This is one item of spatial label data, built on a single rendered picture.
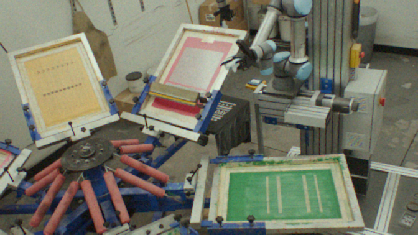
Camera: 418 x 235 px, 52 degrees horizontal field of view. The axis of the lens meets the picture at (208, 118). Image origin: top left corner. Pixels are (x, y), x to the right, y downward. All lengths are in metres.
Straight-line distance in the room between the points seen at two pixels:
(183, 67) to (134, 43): 2.35
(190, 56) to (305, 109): 0.94
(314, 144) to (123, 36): 2.90
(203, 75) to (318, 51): 0.78
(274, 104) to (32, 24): 2.60
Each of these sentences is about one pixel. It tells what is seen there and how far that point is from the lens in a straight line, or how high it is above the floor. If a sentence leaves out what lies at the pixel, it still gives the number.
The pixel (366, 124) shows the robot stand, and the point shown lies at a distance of 2.97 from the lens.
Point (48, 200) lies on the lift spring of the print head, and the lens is 2.48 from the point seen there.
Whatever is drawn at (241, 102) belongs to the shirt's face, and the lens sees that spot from 3.33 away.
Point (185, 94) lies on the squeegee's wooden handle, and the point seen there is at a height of 1.31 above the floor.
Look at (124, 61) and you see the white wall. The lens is 5.32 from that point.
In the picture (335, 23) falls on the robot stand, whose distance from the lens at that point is 2.76.
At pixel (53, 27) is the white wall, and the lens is 4.66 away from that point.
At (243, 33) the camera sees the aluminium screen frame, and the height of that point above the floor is 1.55.
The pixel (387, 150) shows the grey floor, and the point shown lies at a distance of 4.42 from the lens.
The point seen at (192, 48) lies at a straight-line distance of 3.17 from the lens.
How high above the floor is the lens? 2.65
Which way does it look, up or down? 32 degrees down
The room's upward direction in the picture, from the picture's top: 9 degrees counter-clockwise
